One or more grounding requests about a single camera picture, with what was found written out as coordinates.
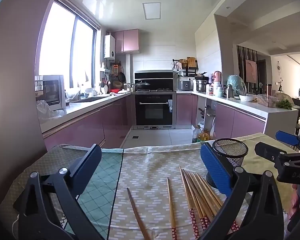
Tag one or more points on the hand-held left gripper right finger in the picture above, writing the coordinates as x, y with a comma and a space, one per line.
215, 170

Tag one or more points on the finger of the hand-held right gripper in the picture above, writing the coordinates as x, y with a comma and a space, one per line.
265, 150
287, 138

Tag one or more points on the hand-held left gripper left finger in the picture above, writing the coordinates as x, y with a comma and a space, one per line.
87, 167

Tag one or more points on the black mesh utensil holder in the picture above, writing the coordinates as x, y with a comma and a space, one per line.
230, 148

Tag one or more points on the dark wooden chopstick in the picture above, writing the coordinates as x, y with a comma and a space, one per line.
137, 213

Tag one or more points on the person's right hand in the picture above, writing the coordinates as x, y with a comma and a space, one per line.
294, 200

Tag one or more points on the yellow cooking oil bottle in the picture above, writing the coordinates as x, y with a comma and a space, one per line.
203, 138

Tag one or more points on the green leafy herbs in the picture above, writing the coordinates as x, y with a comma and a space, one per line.
285, 104

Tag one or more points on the pink base cabinets with island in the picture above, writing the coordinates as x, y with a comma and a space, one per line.
240, 122

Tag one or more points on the pink base cabinets with window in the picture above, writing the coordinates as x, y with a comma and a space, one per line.
85, 130

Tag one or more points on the clear plastic container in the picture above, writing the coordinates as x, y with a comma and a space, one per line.
266, 101

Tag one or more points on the yellow-green diamond tablecloth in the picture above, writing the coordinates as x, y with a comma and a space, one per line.
40, 160

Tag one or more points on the dark red tumbler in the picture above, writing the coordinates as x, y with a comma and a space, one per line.
269, 90

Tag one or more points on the white bowl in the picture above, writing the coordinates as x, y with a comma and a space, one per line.
247, 98

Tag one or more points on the beige and teal patterned tablecloth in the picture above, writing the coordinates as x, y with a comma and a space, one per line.
150, 170

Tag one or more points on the steel thermos flask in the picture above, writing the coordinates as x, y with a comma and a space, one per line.
230, 92

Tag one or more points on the kitchen sink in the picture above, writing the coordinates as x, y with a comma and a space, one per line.
90, 99

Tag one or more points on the green plastic bag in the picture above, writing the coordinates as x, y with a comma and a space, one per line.
236, 85

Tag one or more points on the clear plastic bag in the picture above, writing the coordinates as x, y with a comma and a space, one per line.
43, 110

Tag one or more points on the built-in black oven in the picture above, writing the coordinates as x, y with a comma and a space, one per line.
153, 112

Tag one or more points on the steel stock pot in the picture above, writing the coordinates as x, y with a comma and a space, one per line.
201, 86

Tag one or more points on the silver countertop oven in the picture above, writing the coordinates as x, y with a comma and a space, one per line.
50, 90

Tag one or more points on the pink kettle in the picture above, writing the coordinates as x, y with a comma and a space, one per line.
217, 77

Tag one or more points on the hanging frying pan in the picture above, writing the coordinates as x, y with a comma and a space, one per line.
122, 77

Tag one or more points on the black wok with lid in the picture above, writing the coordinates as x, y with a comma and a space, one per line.
142, 85

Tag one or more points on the wooden cutting board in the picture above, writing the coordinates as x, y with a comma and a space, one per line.
192, 62

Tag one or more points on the black range hood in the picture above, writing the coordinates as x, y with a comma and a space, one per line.
153, 76

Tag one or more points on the white water heater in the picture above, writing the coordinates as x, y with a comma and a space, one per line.
109, 47

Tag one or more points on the kitchen window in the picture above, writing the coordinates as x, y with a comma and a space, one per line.
57, 42

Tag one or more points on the ceiling light panel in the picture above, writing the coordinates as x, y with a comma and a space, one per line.
152, 11

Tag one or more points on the wall clock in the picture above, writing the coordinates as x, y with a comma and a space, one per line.
279, 68

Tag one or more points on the framed wall picture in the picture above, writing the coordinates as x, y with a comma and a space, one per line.
251, 71

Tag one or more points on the black wall storage rack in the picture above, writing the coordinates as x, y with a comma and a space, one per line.
190, 71

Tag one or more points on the pink wall cabinet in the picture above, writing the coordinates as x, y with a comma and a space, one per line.
126, 41

